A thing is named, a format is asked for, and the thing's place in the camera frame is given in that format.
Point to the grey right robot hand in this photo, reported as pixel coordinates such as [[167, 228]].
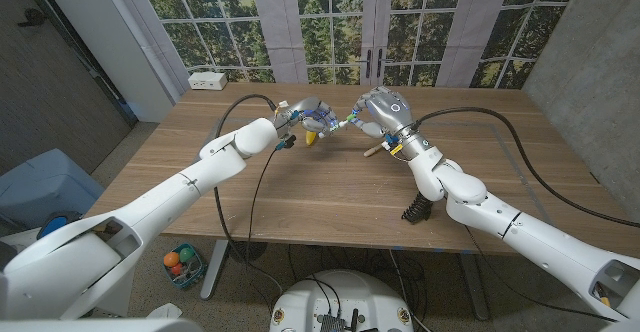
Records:
[[392, 109]]

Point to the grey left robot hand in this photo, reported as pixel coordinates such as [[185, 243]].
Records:
[[305, 106]]

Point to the white green marker body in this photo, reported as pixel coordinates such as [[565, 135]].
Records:
[[343, 123]]

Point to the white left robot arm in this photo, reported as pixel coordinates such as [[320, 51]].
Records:
[[175, 192]]

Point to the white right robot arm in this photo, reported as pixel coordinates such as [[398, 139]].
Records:
[[525, 232]]

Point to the yellow toy banana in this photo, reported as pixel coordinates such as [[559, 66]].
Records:
[[311, 138]]

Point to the colourful wooden maraca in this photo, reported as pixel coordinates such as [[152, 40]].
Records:
[[372, 151]]

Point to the black hair clip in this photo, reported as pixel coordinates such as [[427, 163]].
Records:
[[417, 212]]

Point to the printed window backdrop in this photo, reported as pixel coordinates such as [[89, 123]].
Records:
[[320, 22]]

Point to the white power outlet box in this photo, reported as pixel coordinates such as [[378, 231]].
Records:
[[207, 80]]

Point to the black round fan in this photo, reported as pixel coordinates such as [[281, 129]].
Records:
[[247, 250]]

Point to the table leg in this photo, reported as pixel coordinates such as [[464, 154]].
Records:
[[215, 267], [475, 287]]

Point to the white robot torso base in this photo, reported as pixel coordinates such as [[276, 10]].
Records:
[[345, 297]]

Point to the basket of colourful balls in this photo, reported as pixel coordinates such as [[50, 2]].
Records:
[[180, 264]]

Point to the white paper piece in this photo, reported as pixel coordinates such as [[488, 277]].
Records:
[[167, 312]]

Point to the blue grey storage bin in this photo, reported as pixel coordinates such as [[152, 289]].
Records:
[[45, 187]]

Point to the blue black pad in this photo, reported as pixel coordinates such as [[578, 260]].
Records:
[[55, 222]]

